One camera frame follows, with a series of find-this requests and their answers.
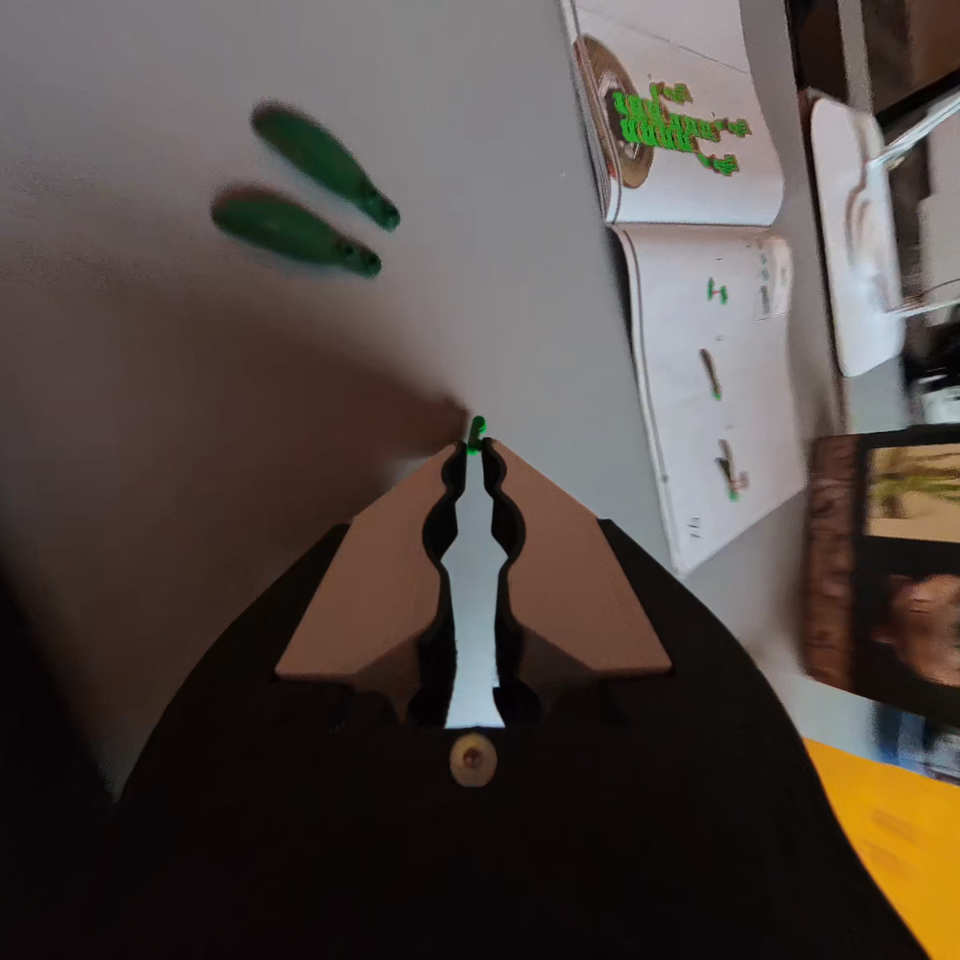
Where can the small bright green lego piece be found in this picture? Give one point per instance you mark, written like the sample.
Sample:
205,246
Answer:
477,435

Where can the dark lego box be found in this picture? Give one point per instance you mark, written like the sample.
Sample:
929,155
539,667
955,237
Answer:
832,562

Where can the white stand base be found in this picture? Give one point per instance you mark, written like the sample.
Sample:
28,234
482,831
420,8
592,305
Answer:
855,225

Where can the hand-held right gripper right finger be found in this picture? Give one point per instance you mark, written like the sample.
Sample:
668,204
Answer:
577,592

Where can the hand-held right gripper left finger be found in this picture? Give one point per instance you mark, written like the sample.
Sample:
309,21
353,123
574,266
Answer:
360,600

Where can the dark green lego leaf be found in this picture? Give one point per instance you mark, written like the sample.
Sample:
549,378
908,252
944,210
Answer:
315,154
285,229

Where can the yellow plastic box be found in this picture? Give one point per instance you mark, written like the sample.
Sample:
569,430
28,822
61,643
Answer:
885,825

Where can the lego instruction booklet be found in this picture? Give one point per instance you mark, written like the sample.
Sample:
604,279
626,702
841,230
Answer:
675,450

